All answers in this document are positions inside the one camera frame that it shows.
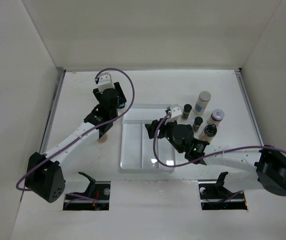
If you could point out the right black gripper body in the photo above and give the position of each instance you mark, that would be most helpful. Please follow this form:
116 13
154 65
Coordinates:
167 131

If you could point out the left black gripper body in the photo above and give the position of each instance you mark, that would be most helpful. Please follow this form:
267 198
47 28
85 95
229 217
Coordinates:
97 93

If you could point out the silver-lid blue-label shaker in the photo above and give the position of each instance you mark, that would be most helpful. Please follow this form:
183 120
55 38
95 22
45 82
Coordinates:
202 102
121 103

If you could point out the black-lid white spice jar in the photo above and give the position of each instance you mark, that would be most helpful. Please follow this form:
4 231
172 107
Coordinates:
103 138

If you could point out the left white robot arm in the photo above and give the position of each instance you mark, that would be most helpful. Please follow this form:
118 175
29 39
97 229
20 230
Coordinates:
45 175

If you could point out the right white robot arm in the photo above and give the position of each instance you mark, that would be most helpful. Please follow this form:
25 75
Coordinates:
258 167

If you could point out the clear plastic organizer tray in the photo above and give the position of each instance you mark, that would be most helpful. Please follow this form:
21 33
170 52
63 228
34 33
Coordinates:
136 147

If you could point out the small black-lid spice bottle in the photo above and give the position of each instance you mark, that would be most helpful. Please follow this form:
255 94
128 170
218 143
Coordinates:
186 111

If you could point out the black-lid tan spice jar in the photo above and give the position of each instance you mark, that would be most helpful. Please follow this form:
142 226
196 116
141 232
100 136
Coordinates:
208 133

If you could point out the red-label white-lid jar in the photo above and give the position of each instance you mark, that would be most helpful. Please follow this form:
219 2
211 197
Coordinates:
216 117

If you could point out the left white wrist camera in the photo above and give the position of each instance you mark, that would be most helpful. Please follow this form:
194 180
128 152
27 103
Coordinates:
104 81

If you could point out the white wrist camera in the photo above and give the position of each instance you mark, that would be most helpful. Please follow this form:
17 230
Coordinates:
104 81
173 113

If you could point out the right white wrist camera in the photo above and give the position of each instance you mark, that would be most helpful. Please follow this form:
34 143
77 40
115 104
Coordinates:
173 113

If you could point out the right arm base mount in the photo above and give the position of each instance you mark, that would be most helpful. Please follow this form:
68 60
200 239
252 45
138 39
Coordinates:
214 196

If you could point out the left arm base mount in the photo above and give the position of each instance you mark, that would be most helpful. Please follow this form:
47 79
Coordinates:
95 197

